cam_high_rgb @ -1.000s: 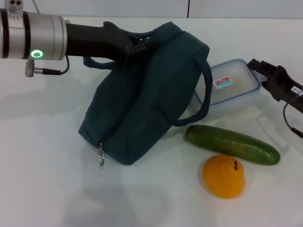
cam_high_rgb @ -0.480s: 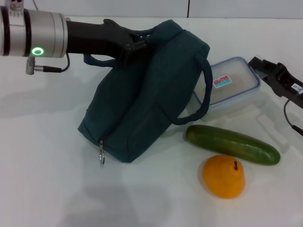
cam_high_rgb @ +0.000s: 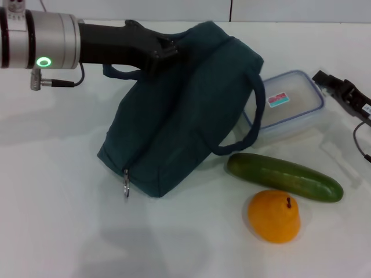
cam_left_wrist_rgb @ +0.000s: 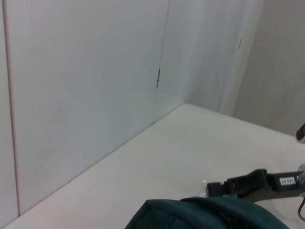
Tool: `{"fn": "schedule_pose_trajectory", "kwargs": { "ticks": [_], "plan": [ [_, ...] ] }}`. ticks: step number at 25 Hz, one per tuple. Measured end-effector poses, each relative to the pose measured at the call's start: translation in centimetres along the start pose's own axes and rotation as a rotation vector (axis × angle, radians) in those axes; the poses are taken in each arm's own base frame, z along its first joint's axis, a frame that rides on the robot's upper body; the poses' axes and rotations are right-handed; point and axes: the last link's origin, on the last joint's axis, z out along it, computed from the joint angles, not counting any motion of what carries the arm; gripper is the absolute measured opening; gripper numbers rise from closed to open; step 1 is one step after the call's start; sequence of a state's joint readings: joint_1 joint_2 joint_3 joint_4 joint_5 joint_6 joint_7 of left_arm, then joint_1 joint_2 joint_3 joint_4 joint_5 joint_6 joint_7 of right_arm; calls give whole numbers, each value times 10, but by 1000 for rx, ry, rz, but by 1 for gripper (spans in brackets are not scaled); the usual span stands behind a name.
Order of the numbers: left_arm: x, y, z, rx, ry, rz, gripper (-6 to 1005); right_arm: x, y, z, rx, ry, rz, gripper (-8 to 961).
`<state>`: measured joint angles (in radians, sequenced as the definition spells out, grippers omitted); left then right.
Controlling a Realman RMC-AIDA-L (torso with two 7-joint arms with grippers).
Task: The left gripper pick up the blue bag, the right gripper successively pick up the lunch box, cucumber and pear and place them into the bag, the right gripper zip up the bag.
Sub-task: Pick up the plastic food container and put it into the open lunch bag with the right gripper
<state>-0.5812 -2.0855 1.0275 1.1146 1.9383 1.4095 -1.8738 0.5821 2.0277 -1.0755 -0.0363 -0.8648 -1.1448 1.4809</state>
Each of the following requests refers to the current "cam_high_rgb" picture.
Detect clear plastic food container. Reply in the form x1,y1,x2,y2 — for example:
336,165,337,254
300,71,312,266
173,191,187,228
242,69,325,144

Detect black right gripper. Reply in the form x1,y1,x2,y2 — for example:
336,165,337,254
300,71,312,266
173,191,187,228
311,69,371,127

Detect green cucumber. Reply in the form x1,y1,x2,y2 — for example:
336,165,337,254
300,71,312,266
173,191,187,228
227,152,344,203

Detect orange pear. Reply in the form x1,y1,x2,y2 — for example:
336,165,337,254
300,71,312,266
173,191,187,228
248,189,301,244

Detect teal fabric zipper bag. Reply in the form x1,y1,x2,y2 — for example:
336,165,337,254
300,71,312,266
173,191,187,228
97,20,266,200

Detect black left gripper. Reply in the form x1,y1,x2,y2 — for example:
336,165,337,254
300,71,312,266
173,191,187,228
78,19,181,78

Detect right gripper cable silver plugs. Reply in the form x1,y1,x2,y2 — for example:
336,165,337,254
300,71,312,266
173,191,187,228
352,120,371,163

